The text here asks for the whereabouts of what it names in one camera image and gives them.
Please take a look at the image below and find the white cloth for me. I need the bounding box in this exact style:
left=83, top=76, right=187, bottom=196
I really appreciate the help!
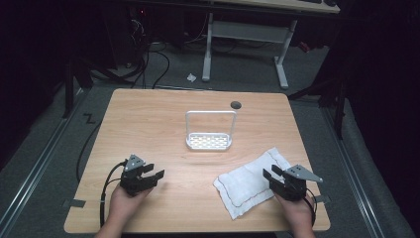
left=212, top=147, right=292, bottom=220

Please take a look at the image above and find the person's left hand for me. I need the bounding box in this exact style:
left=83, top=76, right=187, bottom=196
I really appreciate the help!
left=107, top=182, right=155, bottom=230

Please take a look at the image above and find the person's right hand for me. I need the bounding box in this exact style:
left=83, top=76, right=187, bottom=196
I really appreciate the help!
left=274, top=192, right=315, bottom=231

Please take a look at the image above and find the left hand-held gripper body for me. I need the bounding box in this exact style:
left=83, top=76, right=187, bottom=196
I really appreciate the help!
left=119, top=154, right=155, bottom=197

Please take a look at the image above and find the black metal stand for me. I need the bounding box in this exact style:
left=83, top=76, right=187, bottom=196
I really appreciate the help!
left=60, top=53, right=133, bottom=119
left=287, top=49, right=348, bottom=141

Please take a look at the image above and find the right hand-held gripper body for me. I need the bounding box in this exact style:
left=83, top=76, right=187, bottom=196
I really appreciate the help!
left=270, top=164, right=324, bottom=202

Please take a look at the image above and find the white-legged desk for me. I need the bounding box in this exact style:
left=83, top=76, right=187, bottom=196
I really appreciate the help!
left=201, top=0, right=341, bottom=90

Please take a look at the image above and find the white towel rack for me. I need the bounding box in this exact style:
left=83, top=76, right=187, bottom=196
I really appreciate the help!
left=184, top=110, right=238, bottom=152

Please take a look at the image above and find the black floor cable bundle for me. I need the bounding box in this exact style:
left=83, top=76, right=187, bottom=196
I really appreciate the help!
left=115, top=13, right=171, bottom=90

